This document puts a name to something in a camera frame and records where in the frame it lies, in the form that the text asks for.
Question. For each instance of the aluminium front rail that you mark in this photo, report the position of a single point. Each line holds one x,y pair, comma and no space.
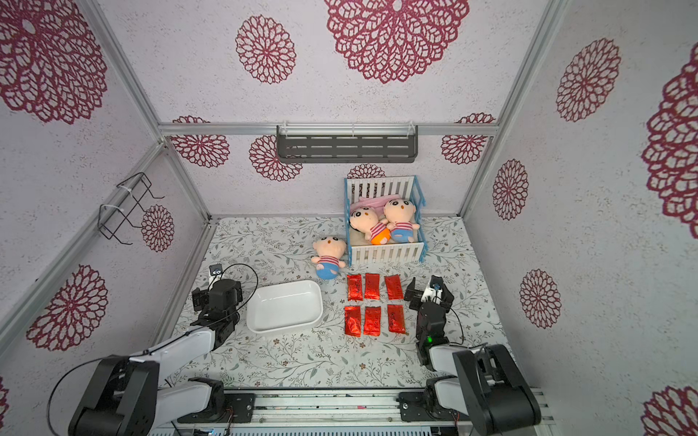
304,411

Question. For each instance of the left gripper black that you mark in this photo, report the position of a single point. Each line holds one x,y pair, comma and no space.
202,302

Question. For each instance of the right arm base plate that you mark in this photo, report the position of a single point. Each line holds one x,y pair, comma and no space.
418,406

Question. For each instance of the white plastic storage box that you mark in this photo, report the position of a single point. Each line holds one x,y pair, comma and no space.
285,307

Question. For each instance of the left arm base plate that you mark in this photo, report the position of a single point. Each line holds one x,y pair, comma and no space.
232,408

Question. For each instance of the plush doll blue pants outside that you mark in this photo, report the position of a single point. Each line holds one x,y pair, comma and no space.
328,260

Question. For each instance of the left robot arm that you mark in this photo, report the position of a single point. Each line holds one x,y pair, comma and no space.
126,395

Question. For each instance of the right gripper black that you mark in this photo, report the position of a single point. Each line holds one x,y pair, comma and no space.
427,304

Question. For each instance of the black wire wall rack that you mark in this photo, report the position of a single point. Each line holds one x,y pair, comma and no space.
111,218

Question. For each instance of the pink pillow in crib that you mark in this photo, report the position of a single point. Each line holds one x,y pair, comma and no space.
377,203

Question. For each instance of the plush doll orange pants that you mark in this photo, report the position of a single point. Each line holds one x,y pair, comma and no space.
367,221

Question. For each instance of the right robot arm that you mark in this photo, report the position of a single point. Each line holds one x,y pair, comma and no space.
480,383

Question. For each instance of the plush doll blue pants crib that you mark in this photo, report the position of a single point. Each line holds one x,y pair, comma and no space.
401,223

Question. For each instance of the blue white toy crib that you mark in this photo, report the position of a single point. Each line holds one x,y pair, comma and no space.
361,252

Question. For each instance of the grey wall shelf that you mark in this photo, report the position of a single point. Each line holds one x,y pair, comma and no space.
400,147

